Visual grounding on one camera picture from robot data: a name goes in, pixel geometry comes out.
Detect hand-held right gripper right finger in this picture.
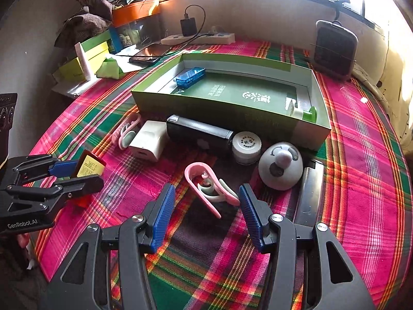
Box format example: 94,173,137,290
239,183,376,310

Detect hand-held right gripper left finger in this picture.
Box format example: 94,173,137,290
48,183,176,310

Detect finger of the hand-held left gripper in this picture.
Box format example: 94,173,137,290
6,174,104,198
13,154,80,181

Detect red bottle with yellow label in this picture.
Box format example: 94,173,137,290
69,150,107,207

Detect pink and white clip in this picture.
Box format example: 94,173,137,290
185,162,241,218
112,113,142,150

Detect grey egg-shaped device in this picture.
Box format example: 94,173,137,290
258,142,304,190

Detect silver metal bar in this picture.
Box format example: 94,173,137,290
293,160,325,227

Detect white round jar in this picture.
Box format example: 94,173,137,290
232,131,263,165

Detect white charger adapter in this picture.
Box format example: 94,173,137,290
129,120,168,162

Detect black rectangular device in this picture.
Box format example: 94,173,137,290
166,114,234,152

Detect green cardboard box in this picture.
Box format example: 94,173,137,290
131,52,332,152

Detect black device with knobs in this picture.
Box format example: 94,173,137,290
0,93,18,133

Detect white paper sheets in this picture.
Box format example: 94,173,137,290
52,71,97,99

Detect white tube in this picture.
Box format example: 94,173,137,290
75,43,92,81

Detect green tissue packet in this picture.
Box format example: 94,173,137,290
97,56,126,80

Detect pink green plaid blanket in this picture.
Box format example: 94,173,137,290
29,39,413,310

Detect green and white spool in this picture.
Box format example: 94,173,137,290
285,100,318,123

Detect green and yellow box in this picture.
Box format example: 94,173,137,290
53,30,113,81

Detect blue box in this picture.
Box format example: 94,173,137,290
108,27,125,54

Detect blue plastic case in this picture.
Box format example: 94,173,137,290
174,67,206,88

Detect black smartphone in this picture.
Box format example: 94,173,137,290
129,43,173,63

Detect checked brown cloth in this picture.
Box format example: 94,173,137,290
55,6,112,47

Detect glass tank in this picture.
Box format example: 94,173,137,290
113,14,163,50

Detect orange box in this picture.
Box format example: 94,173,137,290
111,0,161,26

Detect white power strip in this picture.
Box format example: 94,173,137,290
161,32,235,45

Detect grey space heater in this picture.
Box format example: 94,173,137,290
314,20,359,80

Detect black plug adapter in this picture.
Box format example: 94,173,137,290
180,19,197,36

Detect cream curtain with hearts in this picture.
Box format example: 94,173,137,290
352,0,413,149

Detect black charging cable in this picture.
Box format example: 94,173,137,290
168,5,207,47

